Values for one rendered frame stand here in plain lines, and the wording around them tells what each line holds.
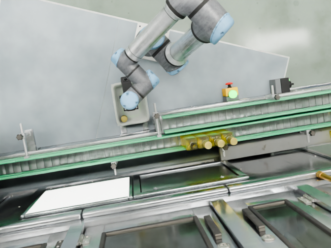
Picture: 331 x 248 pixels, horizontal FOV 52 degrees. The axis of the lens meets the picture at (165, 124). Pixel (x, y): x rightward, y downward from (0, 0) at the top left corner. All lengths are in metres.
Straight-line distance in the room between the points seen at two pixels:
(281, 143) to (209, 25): 0.89
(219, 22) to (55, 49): 0.96
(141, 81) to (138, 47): 0.14
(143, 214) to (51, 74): 0.98
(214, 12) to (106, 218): 0.83
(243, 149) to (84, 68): 0.95
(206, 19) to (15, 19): 1.08
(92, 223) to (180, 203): 0.32
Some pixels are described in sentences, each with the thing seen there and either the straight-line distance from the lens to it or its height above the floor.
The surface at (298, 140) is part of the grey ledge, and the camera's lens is 1.97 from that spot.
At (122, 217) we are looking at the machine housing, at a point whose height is 1.43.
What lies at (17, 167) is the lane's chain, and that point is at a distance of 1.86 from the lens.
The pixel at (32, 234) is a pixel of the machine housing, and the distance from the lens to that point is 1.33.
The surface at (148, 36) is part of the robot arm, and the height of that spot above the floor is 1.26.
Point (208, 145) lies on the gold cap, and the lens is 1.51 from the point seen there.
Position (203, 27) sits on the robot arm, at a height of 1.37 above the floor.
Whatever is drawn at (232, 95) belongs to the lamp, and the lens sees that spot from 1.84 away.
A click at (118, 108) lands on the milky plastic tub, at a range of 1.85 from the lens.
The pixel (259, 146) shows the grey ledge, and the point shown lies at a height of 0.88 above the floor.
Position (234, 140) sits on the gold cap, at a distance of 1.54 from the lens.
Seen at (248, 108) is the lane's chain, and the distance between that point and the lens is 1.84.
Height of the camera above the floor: 2.62
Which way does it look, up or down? 82 degrees down
